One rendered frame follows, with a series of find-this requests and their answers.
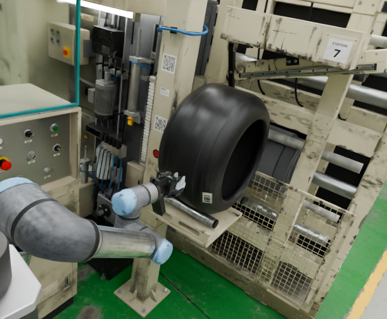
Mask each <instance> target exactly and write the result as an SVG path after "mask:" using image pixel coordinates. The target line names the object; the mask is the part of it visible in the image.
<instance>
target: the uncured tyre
mask: <svg viewBox="0 0 387 319"><path fill-rule="evenodd" d="M269 130H270V116H269V112H268V110H267V108H266V106H265V103H264V102H263V101H262V99H260V98H259V97H258V96H256V95H254V94H252V93H249V92H246V91H242V90H239V89H236V88H233V87H230V86H228V85H224V84H219V83H211V84H205V85H202V86H201V87H199V88H197V89H196V90H195V91H193V92H192V93H190V94H189V95H188V96H186V97H185V98H184V99H183V100H182V101H181V103H180V104H179V105H178V107H176V109H175V111H174V112H173V113H172V116H171V117H170V119H169V121H168V123H167V125H166V127H165V130H164V132H163V135H162V139H161V142H160V147H159V152H158V169H159V171H162V170H165V169H167V171H170V172H172V175H174V173H176V172H177V173H178V177H181V178H182V177H183V176H185V183H186V185H185V188H184V190H183V192H182V194H181V195H180V196H176V198H177V199H179V200H181V201H183V202H184V203H186V204H188V205H190V206H192V207H194V208H195V209H197V210H199V211H201V212H203V213H208V214H215V213H219V212H221V211H225V210H227V209H229V208H230V207H231V206H232V205H233V204H234V203H235V202H236V201H237V200H238V199H239V198H240V197H241V196H242V194H243V192H244V191H245V190H246V188H247V187H248V185H249V184H250V182H251V180H252V178H253V176H254V174H255V172H256V170H257V168H258V166H259V164H260V161H261V159H262V156H263V153H264V151H265V147H266V144H267V140H268V136H269ZM180 181H181V179H180ZM202 192H206V193H211V194H212V204H210V203H202Z"/></svg>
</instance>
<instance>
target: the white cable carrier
mask: <svg viewBox="0 0 387 319"><path fill-rule="evenodd" d="M156 77H157V75H155V76H150V78H152V79H155V80H156ZM149 84H150V86H149V88H150V89H149V92H148V94H149V96H148V102H147V104H148V105H147V108H146V110H147V111H146V113H147V114H146V116H147V117H146V118H145V119H146V120H145V124H144V125H145V126H144V131H145V132H144V135H143V146H142V151H141V153H142V154H141V161H143V162H146V157H147V151H148V141H149V139H148V138H149V132H150V127H151V125H150V123H151V122H150V121H151V117H152V111H153V110H152V109H153V101H154V96H155V95H154V93H155V86H156V83H155V82H152V81H150V83H149Z"/></svg>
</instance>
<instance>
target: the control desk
mask: <svg viewBox="0 0 387 319"><path fill-rule="evenodd" d="M80 134H81V107H79V106H72V107H68V108H61V109H54V110H49V111H42V112H38V113H31V114H26V115H18V116H11V117H7V118H0V182H2V181H3V180H6V179H9V178H15V177H21V178H26V179H29V180H30V181H32V182H33V183H36V184H38V185H39V186H40V187H41V189H43V190H44V191H45V192H47V193H48V194H49V195H50V196H51V197H53V198H54V199H56V200H57V201H58V202H59V203H60V204H62V205H64V207H66V208H67V209H68V210H70V211H71V212H72V213H74V214H76V215H77V216H78V215H79V178H80ZM29 268H30V269H31V271H32V273H33V274H34V275H35V277H36V278H37V279H38V281H39V282H40V283H41V285H42V296H41V298H40V300H39V302H38V303H37V305H38V317H39V319H52V318H54V317H55V316H56V315H58V314H59V313H61V312H62V311H63V310H65V309H66V308H68V307H69V306H70V305H72V304H73V296H74V295H76V293H77V263H67V262H59V261H51V260H45V259H42V258H38V257H35V256H32V257H31V260H30V264H29Z"/></svg>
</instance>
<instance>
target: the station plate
mask: <svg viewBox="0 0 387 319"><path fill-rule="evenodd" d="M352 45H353V42H348V41H343V40H339V39H333V38H329V42H328V44H327V47H326V51H325V53H324V56H323V58H324V59H328V60H331V61H337V62H340V63H344V64H345V63H346V61H347V59H348V55H349V54H350V50H351V48H352Z"/></svg>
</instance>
